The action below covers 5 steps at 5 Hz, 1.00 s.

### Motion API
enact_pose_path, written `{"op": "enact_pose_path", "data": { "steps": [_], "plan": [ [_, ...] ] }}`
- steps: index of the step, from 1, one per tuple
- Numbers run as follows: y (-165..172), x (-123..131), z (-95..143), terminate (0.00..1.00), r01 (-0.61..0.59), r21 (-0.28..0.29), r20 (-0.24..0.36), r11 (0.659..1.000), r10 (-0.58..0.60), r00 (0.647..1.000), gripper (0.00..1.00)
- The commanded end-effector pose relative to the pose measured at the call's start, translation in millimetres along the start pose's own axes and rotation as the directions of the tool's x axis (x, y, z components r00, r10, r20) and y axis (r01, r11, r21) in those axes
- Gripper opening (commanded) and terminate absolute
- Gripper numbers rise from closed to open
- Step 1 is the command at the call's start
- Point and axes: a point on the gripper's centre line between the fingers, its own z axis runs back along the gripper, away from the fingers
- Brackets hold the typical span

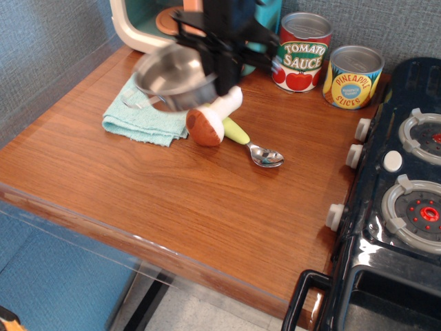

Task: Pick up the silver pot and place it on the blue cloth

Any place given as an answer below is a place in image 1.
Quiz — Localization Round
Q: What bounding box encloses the plush mushroom toy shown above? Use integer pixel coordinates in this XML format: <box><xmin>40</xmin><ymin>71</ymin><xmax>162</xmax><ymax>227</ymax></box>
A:
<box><xmin>186</xmin><ymin>86</ymin><xmax>243</xmax><ymax>147</ymax></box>

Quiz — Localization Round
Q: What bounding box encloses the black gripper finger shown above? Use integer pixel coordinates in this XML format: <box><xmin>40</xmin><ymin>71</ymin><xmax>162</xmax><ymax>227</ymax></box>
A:
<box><xmin>200</xmin><ymin>48</ymin><xmax>216</xmax><ymax>76</ymax></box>
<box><xmin>215</xmin><ymin>54</ymin><xmax>242</xmax><ymax>97</ymax></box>

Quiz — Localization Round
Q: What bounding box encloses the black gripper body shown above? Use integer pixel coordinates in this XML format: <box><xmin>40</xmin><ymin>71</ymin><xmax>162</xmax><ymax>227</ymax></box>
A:
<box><xmin>172</xmin><ymin>1</ymin><xmax>278</xmax><ymax>70</ymax></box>

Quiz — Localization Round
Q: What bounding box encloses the spoon with green handle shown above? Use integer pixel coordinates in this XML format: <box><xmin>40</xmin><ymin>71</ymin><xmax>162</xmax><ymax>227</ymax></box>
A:
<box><xmin>223</xmin><ymin>116</ymin><xmax>285</xmax><ymax>168</ymax></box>

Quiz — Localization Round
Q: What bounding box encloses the pineapple slices can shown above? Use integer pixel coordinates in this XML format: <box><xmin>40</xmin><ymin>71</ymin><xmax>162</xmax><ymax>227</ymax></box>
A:
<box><xmin>322</xmin><ymin>45</ymin><xmax>384</xmax><ymax>110</ymax></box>

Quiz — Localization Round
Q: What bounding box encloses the teal toy microwave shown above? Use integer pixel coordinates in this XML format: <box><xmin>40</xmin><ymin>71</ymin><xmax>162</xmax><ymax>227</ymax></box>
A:
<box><xmin>110</xmin><ymin>0</ymin><xmax>282</xmax><ymax>54</ymax></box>

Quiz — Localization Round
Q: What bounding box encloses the tomato sauce can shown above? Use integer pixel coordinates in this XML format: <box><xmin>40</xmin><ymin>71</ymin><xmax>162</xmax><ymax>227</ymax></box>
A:
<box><xmin>272</xmin><ymin>12</ymin><xmax>333</xmax><ymax>92</ymax></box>

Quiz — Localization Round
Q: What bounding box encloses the dark toy stove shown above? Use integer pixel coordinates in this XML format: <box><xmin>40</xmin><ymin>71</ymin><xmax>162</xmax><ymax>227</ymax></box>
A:
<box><xmin>283</xmin><ymin>57</ymin><xmax>440</xmax><ymax>330</ymax></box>

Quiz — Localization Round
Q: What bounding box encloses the stainless steel pot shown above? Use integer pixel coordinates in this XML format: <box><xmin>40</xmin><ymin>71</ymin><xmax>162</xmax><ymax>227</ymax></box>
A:
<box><xmin>123</xmin><ymin>43</ymin><xmax>218</xmax><ymax>112</ymax></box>

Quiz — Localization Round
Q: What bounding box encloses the clear acrylic barrier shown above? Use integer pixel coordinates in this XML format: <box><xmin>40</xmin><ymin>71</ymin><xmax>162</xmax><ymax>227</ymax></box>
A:
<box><xmin>1</xmin><ymin>184</ymin><xmax>287</xmax><ymax>330</ymax></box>

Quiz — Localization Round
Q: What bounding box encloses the light blue towel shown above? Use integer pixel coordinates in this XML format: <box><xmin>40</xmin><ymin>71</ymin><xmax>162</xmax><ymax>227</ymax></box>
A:
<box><xmin>102</xmin><ymin>77</ymin><xmax>188</xmax><ymax>147</ymax></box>

